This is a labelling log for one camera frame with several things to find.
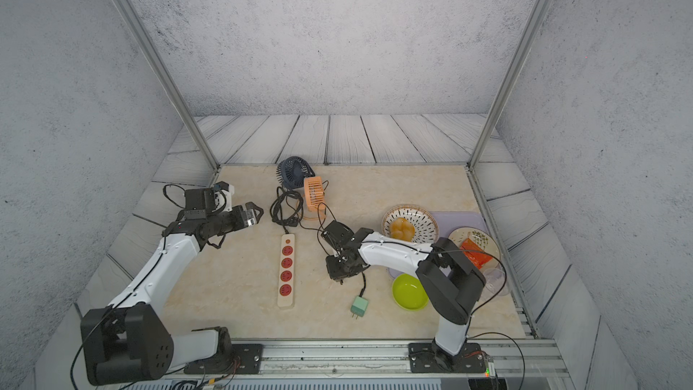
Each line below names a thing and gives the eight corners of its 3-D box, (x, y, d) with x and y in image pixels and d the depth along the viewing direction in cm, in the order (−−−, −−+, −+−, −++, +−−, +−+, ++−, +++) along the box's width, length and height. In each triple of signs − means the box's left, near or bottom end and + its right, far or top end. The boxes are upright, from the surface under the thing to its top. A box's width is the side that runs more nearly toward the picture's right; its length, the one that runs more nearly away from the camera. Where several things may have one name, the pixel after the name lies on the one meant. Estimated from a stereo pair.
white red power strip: (279, 309, 84) (276, 306, 81) (282, 239, 100) (280, 235, 97) (294, 307, 84) (292, 304, 82) (294, 238, 100) (293, 233, 98)
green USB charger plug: (348, 315, 83) (348, 313, 81) (355, 296, 86) (355, 293, 85) (362, 321, 82) (362, 319, 80) (368, 301, 85) (369, 299, 84)
